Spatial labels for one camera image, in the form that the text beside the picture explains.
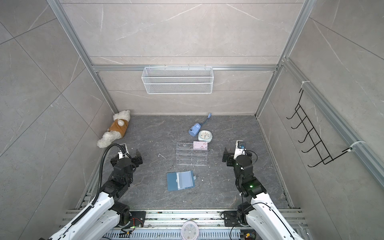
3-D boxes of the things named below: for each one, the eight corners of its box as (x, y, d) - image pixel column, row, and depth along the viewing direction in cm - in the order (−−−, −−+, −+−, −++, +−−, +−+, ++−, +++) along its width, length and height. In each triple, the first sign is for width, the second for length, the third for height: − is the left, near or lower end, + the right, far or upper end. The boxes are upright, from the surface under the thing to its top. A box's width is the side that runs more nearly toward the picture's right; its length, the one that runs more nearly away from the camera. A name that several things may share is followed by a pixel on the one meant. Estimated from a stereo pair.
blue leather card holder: (167, 191, 84) (167, 190, 83) (167, 174, 91) (166, 173, 89) (196, 186, 86) (197, 185, 84) (194, 170, 92) (194, 169, 91)
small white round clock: (197, 143, 105) (197, 141, 103) (197, 131, 111) (197, 129, 109) (212, 143, 105) (213, 141, 103) (211, 131, 111) (212, 129, 109)
